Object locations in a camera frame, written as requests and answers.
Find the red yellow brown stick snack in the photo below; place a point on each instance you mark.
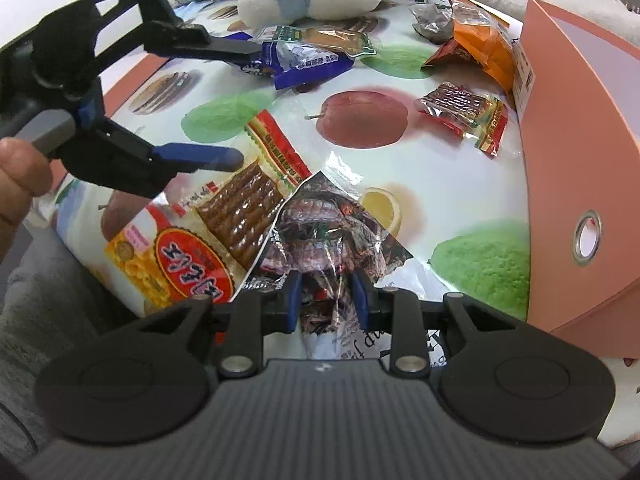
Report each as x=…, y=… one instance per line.
x=205, y=241

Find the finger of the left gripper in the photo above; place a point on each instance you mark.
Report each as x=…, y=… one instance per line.
x=183, y=157
x=193, y=41

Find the pink box lid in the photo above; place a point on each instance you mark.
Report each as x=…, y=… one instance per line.
x=112, y=156

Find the green label snack pack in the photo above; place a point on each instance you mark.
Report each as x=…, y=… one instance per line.
x=353, y=44

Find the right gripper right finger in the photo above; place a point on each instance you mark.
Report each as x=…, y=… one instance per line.
x=396, y=312

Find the silver wrapper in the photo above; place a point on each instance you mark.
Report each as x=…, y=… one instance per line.
x=433, y=21

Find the pink box base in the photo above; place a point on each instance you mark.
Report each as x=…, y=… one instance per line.
x=577, y=96

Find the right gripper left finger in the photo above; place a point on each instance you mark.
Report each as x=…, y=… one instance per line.
x=255, y=314

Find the small red spicy strip pack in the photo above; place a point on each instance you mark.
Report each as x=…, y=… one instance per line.
x=468, y=114

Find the orange snack bag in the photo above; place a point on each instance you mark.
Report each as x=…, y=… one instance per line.
x=486, y=38

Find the blue white snack bag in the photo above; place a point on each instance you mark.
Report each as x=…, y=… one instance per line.
x=292, y=65

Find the dark clear snack bag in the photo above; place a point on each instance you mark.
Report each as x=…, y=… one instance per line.
x=323, y=233

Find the red brown sachet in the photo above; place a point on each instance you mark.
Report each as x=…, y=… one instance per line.
x=450, y=53

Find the person's left hand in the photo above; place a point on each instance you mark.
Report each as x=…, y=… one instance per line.
x=24, y=175

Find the fruit print mat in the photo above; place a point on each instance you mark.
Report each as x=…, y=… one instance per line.
x=463, y=214

